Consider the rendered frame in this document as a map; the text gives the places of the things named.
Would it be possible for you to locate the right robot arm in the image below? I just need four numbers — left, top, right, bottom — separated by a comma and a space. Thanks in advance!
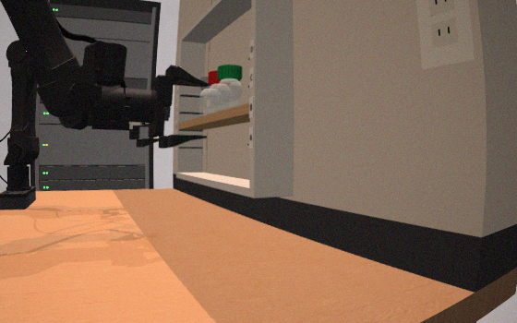
0, 0, 129, 121

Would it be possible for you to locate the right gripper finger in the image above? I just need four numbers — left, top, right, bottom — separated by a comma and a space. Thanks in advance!
167, 135, 207, 148
174, 66, 209, 87

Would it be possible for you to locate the white bottle with red cap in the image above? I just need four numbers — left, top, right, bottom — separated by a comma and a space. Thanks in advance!
207, 71, 220, 114

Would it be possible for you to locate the pale grey bottle with grey ribbed cap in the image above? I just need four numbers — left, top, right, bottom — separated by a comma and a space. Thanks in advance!
199, 77, 210, 117

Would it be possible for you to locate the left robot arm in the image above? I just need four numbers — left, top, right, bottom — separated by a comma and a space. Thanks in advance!
0, 40, 111, 198

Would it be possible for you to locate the grey rectangular rack frame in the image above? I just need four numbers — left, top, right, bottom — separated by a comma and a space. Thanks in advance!
176, 0, 294, 198

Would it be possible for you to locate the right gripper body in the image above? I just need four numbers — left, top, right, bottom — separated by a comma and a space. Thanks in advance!
121, 65, 174, 149

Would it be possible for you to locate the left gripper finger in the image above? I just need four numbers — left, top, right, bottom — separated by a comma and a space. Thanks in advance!
141, 138, 159, 147

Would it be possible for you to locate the white bottle with green cap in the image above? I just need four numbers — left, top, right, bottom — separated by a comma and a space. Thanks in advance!
216, 65, 242, 112

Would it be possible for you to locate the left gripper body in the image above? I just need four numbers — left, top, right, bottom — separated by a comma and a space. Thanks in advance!
110, 119, 142, 147

